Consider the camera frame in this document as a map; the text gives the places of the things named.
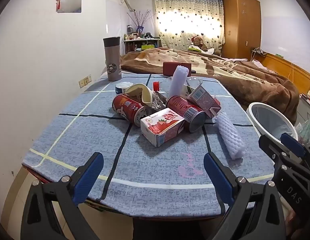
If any white yogurt cup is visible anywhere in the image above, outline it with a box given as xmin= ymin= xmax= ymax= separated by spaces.
xmin=115 ymin=81 xmax=134 ymax=95

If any white foam net sleeve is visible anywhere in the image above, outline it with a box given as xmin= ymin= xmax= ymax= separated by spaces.
xmin=168 ymin=65 xmax=191 ymax=98
xmin=214 ymin=112 xmax=247 ymax=159

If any wooden wardrobe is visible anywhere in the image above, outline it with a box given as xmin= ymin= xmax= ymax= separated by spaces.
xmin=221 ymin=0 xmax=262 ymax=60

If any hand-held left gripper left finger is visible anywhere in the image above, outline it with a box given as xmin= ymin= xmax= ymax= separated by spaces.
xmin=20 ymin=152 xmax=104 ymax=240

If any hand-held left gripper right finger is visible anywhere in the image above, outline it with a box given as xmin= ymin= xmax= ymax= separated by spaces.
xmin=204 ymin=152 xmax=287 ymax=240

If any strawberry milk carton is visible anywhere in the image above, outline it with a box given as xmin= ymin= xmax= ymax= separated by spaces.
xmin=140 ymin=107 xmax=186 ymax=148

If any wall socket plate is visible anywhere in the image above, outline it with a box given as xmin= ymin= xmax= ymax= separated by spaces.
xmin=78 ymin=75 xmax=92 ymax=88

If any clear plastic bottle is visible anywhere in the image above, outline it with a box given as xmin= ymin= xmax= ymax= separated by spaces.
xmin=153 ymin=76 xmax=203 ymax=98

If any dark red box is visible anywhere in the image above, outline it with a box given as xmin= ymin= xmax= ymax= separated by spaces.
xmin=163 ymin=61 xmax=192 ymax=77

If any maroon milk carton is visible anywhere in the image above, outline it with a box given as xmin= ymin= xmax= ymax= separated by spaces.
xmin=187 ymin=84 xmax=222 ymax=120

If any vase of purple branches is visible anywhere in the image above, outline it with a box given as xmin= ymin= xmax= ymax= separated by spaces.
xmin=127 ymin=9 xmax=151 ymax=37

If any bed with brown blanket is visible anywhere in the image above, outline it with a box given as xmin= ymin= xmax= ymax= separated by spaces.
xmin=120 ymin=47 xmax=300 ymax=124

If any brown teddy bear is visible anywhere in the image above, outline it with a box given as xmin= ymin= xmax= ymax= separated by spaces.
xmin=191 ymin=35 xmax=208 ymax=52

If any grey nightstand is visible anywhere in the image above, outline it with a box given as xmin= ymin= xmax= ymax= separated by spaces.
xmin=299 ymin=94 xmax=310 ymax=125

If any crushed beige paper cup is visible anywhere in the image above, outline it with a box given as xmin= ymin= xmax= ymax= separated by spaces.
xmin=125 ymin=83 xmax=153 ymax=108

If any red milk can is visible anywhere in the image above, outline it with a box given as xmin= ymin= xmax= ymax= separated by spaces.
xmin=166 ymin=95 xmax=207 ymax=133
xmin=112 ymin=94 xmax=151 ymax=127

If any white trash bin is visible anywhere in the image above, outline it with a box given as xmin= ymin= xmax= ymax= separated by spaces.
xmin=246 ymin=102 xmax=299 ymax=145

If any wooden headboard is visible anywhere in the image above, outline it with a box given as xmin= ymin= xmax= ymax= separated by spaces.
xmin=252 ymin=52 xmax=310 ymax=94

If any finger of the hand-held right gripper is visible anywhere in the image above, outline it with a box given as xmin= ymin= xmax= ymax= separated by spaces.
xmin=258 ymin=134 xmax=308 ymax=173
xmin=280 ymin=132 xmax=310 ymax=180

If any hanging plastic bag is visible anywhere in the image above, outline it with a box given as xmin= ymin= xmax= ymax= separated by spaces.
xmin=295 ymin=119 xmax=310 ymax=145

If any heart print curtain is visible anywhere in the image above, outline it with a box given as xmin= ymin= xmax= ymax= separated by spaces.
xmin=152 ymin=0 xmax=224 ymax=52

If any cluttered wooden shelf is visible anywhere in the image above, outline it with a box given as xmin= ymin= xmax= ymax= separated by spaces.
xmin=123 ymin=37 xmax=162 ymax=54

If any grey thermos flask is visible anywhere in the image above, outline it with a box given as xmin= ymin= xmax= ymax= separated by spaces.
xmin=103 ymin=36 xmax=122 ymax=82

